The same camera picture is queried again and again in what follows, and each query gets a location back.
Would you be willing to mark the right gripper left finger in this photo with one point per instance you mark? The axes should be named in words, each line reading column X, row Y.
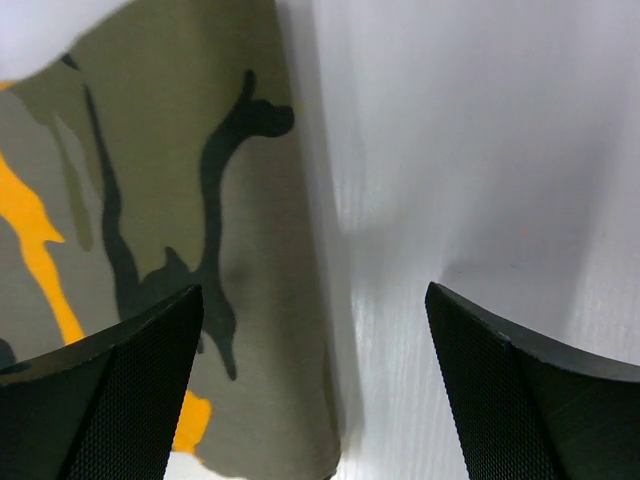
column 107, row 406

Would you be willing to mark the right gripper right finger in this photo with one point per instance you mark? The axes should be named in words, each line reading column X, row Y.
column 526, row 406

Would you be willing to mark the camouflage trousers yellow green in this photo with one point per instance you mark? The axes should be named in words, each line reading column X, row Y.
column 147, row 145

